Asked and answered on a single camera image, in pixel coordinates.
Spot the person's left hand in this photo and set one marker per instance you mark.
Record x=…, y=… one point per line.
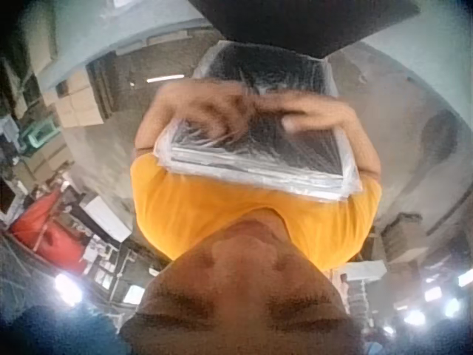
x=207, y=105

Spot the person's right hand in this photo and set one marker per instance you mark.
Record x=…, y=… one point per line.
x=318, y=111

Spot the plastic-wrapped black panel pack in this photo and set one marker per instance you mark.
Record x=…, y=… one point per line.
x=295, y=155

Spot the large black board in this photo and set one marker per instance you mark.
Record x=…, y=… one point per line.
x=295, y=22

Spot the white flat box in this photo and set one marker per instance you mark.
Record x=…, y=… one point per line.
x=107, y=218

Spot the stack of cardboard cartons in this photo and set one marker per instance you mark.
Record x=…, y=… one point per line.
x=75, y=101

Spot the heap of grey cartons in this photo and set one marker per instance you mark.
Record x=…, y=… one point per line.
x=403, y=236

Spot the green plastic crate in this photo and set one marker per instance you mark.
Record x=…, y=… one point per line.
x=38, y=135

